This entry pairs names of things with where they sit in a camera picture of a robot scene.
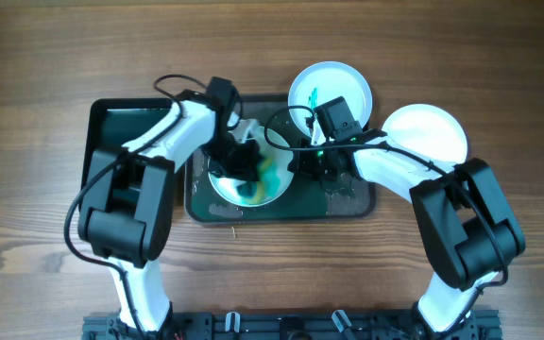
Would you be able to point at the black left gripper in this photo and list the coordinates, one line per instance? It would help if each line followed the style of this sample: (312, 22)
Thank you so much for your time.
(240, 161)

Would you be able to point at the black water tray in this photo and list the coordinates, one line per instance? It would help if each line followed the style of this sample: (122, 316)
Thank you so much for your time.
(114, 121)

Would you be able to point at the grey metal tray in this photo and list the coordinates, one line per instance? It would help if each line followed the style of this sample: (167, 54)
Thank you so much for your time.
(304, 200)

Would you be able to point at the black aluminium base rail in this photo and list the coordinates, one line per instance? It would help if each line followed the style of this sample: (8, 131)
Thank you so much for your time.
(376, 325)

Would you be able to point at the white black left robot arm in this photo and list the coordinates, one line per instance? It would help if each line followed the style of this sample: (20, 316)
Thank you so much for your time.
(121, 217)

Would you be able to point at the white plate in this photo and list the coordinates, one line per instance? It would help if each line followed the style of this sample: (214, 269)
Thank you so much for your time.
(226, 187)
(429, 131)
(324, 81)

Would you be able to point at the green yellow sponge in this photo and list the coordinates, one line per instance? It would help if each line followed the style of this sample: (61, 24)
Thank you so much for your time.
(257, 192)

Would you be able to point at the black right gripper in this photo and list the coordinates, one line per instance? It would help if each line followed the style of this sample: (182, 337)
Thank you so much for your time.
(322, 166)

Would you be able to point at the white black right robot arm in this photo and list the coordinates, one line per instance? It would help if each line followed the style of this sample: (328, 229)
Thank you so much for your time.
(468, 229)

